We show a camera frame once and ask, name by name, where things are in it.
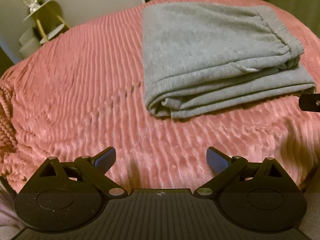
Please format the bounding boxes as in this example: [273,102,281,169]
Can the grey sweatpants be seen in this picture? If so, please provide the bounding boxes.
[142,2,316,119]

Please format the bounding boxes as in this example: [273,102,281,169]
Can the pink ribbed bedspread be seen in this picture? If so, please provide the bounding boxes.
[1,6,319,191]

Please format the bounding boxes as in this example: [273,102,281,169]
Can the white stacked boxes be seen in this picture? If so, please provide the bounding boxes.
[19,27,41,59]

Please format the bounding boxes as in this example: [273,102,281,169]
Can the gold tiered side table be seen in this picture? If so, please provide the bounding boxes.
[23,0,71,45]

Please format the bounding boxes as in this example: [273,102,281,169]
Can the white drawstring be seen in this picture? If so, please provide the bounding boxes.
[239,66,259,73]

